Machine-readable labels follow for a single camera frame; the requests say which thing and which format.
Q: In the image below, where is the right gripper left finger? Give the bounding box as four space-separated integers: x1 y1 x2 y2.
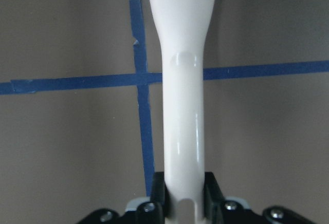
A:
136 172 169 224

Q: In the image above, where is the beige hand brush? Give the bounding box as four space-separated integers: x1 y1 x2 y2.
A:
150 0 215 223

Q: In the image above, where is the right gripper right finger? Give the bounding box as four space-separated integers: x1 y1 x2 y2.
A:
204 172 252 223

